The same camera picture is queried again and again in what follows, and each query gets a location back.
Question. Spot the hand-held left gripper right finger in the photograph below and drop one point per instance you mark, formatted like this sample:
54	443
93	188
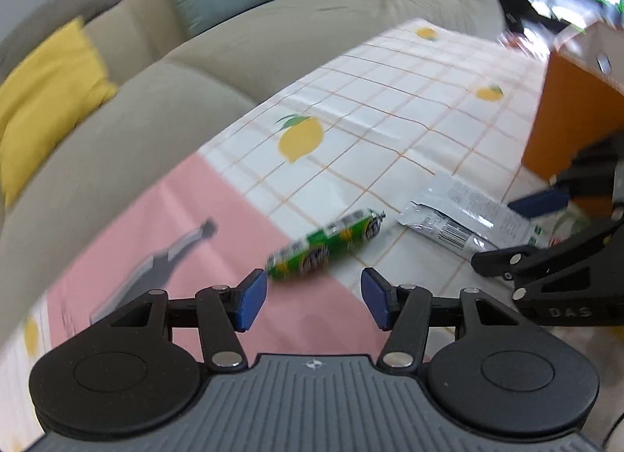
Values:
376	298

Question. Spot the silver snack packet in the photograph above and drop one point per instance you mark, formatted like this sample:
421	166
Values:
463	218

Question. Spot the orange box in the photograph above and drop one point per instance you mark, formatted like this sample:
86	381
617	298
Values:
555	115

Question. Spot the beige fabric sofa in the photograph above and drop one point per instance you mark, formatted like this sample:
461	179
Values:
204	71

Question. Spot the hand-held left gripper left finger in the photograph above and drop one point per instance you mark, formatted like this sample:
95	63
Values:
251	301

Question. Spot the green sausage roll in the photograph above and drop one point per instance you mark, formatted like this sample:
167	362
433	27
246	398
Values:
321	245

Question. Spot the grey pillow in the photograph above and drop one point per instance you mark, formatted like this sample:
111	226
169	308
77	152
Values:
48	13

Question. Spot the yellow pillow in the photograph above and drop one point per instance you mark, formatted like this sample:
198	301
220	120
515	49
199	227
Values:
44	101

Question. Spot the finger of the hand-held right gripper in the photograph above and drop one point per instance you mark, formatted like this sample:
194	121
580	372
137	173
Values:
536	262
538	202

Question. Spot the pink white lemon tablecloth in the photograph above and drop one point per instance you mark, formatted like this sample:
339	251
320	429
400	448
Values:
390	106

